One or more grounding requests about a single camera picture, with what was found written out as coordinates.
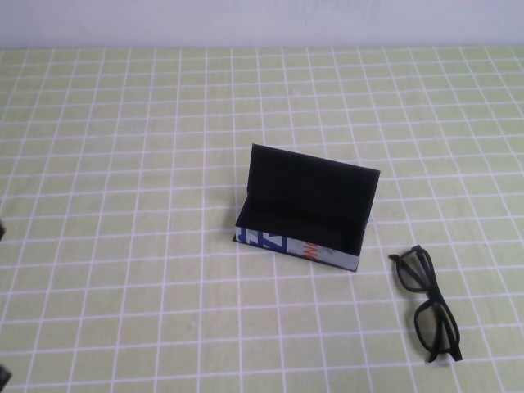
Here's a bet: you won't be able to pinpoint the black glasses case box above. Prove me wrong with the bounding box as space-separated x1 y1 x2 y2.
232 142 382 273

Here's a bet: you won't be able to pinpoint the black framed glasses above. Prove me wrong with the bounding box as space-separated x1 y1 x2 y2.
388 244 464 364

